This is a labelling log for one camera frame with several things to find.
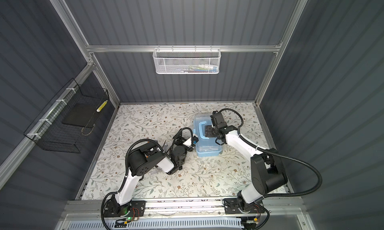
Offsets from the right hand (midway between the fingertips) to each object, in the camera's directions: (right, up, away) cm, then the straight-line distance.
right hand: (213, 131), depth 91 cm
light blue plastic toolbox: (-5, -8, -7) cm, 12 cm away
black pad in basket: (-67, +10, -17) cm, 70 cm away
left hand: (-18, -2, +2) cm, 18 cm away
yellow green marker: (-62, +15, -10) cm, 65 cm away
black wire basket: (-75, +3, -27) cm, 80 cm away
